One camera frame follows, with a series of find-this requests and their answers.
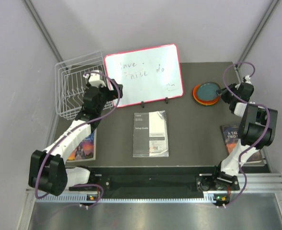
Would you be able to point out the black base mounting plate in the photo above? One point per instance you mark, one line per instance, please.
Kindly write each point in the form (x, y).
(204, 178)

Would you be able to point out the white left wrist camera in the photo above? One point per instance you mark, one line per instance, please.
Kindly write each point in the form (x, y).
(95, 79)

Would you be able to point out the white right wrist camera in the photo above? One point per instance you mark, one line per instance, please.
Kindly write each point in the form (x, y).
(247, 79)

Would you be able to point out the orange plate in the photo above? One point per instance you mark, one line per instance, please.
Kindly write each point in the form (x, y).
(206, 103)

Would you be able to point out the red framed whiteboard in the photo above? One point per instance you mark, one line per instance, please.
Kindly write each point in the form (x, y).
(147, 75)

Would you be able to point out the white wire dish rack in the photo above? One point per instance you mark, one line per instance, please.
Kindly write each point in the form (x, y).
(70, 84)

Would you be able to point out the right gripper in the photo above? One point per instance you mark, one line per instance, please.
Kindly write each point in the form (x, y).
(223, 93)

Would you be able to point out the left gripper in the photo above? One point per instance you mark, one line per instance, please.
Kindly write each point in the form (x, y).
(113, 94)

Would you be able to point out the grey slotted cable duct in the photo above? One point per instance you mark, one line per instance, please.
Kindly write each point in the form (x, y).
(91, 198)

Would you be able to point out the setup guide booklet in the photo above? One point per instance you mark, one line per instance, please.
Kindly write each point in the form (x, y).
(150, 137)

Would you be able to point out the dark paperback book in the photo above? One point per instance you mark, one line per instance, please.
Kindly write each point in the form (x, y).
(230, 137)

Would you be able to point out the Jane Eyre paperback book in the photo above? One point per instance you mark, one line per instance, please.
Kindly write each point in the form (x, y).
(85, 151)

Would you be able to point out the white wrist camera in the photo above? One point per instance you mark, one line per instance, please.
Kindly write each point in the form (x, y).
(247, 79)
(95, 79)

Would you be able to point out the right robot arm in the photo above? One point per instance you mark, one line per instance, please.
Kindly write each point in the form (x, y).
(256, 130)

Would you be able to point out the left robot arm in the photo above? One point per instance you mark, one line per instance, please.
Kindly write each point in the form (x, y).
(48, 172)

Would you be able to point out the teal blue plate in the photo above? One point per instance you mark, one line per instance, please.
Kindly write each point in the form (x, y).
(208, 91)

